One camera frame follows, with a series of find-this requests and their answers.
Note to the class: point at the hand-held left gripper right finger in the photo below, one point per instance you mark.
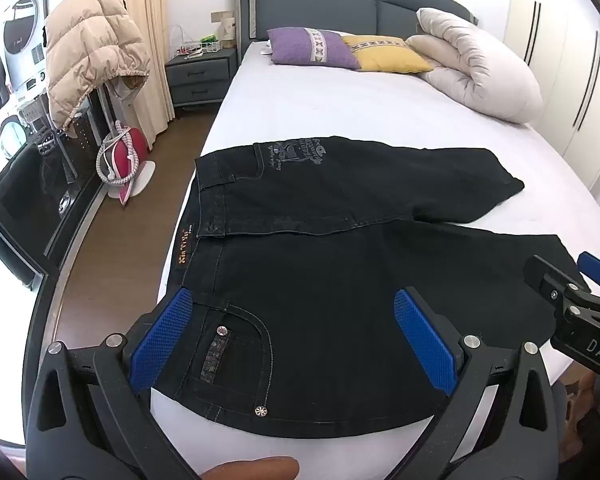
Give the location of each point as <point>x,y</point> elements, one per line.
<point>425,340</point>

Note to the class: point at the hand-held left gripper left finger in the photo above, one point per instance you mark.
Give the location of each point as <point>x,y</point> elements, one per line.
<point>160,340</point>

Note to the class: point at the black denim pants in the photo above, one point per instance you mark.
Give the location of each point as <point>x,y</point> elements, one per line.
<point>330,270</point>

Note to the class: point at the person's left hand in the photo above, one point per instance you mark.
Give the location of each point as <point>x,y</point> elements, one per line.
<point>260,469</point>

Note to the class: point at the black framed glass door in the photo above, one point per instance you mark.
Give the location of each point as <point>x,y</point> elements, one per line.
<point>25,185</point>

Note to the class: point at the folded cream duvet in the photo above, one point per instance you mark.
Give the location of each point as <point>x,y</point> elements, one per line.
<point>475,65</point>

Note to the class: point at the white wardrobe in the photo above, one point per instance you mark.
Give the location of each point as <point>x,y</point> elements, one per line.
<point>560,35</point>

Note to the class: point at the bed with white sheet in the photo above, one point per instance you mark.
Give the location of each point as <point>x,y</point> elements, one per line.
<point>330,105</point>

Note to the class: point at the grey nightstand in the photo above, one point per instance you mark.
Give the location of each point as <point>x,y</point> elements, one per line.
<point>200,77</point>

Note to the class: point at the yellow pillow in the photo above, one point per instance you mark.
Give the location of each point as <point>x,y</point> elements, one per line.
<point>390,57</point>

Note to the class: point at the beige puffer jacket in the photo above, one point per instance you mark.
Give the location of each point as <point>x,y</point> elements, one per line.
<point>90,45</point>

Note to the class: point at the purple pillow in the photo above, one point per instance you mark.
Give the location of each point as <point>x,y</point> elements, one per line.
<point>300,47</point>

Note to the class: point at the grey upholstered headboard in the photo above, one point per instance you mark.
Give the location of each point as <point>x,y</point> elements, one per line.
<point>320,0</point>

